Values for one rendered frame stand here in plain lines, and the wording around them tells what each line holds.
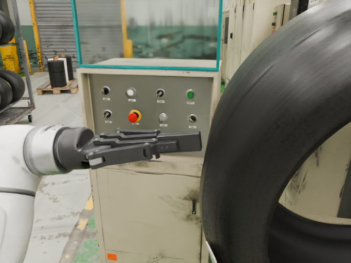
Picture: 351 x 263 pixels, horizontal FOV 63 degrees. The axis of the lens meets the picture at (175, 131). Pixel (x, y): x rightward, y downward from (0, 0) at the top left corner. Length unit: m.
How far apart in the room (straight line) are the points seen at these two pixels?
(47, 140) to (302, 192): 0.63
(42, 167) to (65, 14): 9.46
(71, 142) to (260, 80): 0.32
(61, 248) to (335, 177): 1.83
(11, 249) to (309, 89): 0.49
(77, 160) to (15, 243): 0.16
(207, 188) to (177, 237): 1.00
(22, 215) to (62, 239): 1.75
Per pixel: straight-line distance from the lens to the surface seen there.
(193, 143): 0.46
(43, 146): 0.52
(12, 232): 0.55
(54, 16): 10.01
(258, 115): 0.34
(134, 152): 0.45
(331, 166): 0.82
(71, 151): 0.50
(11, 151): 0.56
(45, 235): 2.39
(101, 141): 0.49
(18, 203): 0.56
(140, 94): 1.17
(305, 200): 0.85
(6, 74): 4.65
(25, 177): 0.57
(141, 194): 1.29
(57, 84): 6.74
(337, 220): 0.89
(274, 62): 0.36
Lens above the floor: 1.43
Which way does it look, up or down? 21 degrees down
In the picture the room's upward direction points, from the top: straight up
